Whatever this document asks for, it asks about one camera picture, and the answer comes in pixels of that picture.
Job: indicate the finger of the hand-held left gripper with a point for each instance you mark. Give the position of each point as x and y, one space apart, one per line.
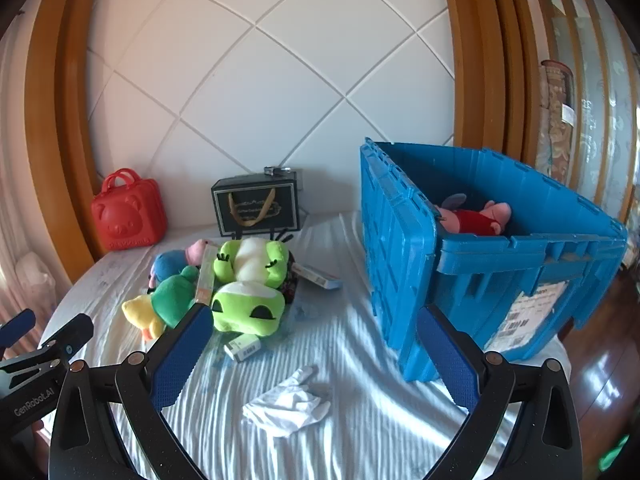
17 329
70 335

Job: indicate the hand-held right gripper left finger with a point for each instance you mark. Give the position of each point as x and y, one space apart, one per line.
181 357

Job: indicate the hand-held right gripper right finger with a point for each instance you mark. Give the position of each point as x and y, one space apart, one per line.
450 362

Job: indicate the long white orange medicine box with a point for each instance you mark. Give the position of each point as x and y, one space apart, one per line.
206 280

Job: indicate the blue plastic storage crate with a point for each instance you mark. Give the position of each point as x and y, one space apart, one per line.
400 240

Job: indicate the green and yellow duck plush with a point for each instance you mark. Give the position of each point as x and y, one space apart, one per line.
172 300

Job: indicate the white plastic bag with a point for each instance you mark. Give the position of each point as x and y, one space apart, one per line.
35 270

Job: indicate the small white green box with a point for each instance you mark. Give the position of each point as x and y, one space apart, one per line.
242 347

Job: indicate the green frog plush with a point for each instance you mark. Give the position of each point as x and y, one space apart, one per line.
245 310
235 262

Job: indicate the blue-body pink pig plush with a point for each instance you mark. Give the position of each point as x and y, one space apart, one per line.
165 265

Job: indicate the white crumpled cloth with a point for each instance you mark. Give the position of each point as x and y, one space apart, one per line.
285 402

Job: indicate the dark knit hat red stars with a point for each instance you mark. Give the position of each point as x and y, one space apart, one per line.
291 287

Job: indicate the red bear carry case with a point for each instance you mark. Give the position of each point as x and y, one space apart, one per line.
127 215

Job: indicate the red-dress pink pig plush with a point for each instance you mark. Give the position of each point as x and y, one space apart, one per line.
470 220

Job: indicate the long white blue-ended box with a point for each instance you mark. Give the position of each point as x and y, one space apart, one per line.
320 276

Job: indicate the pale curtain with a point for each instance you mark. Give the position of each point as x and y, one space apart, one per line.
12 160

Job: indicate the black gift bag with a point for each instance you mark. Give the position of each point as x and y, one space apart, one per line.
255 202

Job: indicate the silver metal clip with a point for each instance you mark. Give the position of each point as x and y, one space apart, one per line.
277 170

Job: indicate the wooden padded headboard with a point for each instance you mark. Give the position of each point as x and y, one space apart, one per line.
65 110

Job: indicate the wooden glass door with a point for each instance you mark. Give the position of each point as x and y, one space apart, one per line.
600 85

